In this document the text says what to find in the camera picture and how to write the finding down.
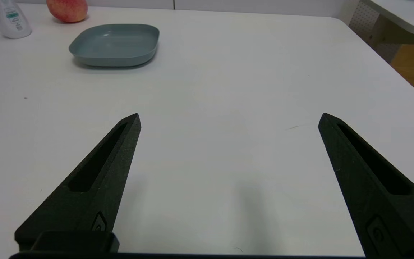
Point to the white side table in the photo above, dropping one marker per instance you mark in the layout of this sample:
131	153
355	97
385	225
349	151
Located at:
408	15

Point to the grey-blue square dish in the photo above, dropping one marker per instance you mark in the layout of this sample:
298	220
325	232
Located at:
115	44

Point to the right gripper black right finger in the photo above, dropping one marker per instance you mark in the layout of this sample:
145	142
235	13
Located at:
365	187

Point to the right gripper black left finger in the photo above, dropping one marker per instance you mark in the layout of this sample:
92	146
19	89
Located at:
102	180

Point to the red apple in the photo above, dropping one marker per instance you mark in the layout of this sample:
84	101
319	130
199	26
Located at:
67	9

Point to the white plastic bottle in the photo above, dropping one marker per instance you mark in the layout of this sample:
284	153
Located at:
11	21

